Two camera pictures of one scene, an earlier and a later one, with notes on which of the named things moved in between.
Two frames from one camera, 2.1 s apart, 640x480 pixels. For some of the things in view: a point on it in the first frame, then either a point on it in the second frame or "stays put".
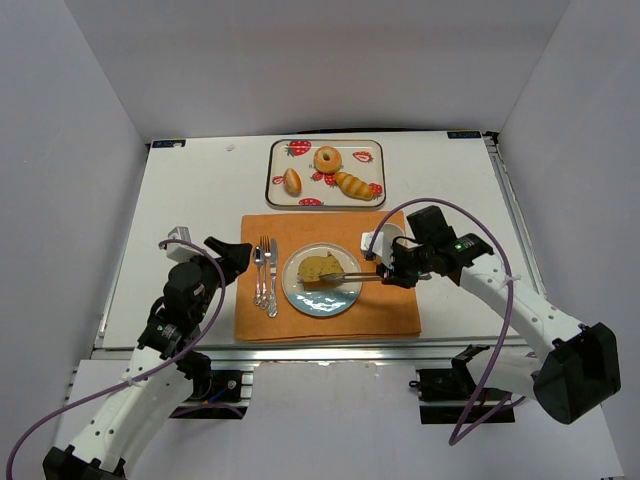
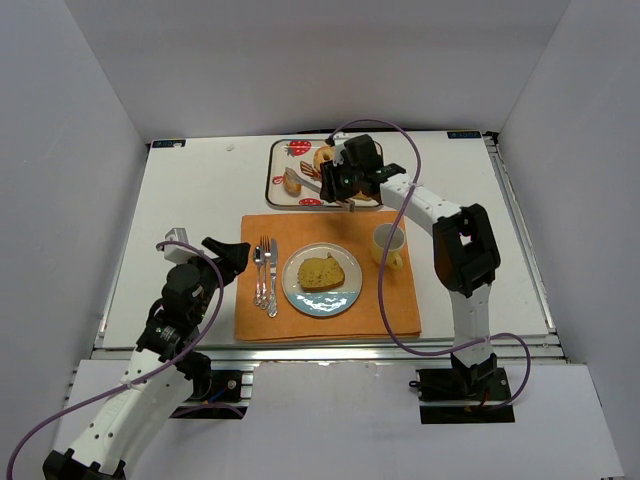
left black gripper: (216, 264) stays put
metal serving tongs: (330, 278) to (347, 204)
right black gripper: (400, 265) to (331, 181)
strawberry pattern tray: (330, 173) stays put
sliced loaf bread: (311, 267) stays put
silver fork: (265, 248) stays put
